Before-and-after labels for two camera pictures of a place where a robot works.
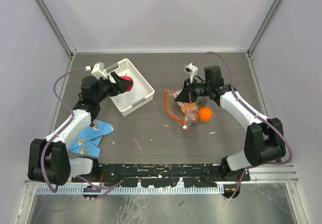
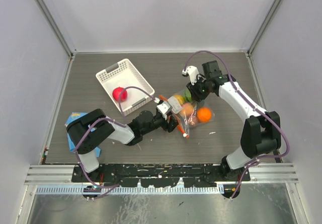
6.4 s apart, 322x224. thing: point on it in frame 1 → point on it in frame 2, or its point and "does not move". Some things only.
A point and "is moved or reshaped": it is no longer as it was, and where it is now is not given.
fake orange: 205,114 does not move
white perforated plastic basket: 141,91 does not move
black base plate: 151,175 does not move
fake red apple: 127,78 → 116,94
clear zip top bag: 198,111 is moved or reshaped
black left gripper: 119,87 → 172,123
